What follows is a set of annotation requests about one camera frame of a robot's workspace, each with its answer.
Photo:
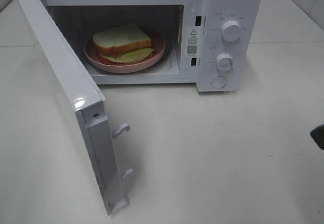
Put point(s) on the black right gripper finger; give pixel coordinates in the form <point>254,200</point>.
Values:
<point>317,135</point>

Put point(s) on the white microwave oven body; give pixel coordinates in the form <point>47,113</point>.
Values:
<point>78,20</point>

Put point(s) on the white microwave door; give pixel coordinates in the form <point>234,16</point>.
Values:
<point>81,102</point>

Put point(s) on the sandwich with lettuce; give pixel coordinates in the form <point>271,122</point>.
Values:
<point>124,44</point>

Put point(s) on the lower white timer knob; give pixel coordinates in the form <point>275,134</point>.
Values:
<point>224,62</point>

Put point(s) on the white warning label sticker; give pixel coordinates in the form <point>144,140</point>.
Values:
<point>192,40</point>

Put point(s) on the pink round plate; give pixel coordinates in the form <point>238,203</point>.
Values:
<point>158,42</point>

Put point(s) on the upper white power knob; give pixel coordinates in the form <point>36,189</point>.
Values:
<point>231,30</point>

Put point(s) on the round door release button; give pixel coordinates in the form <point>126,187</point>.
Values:
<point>218,82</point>

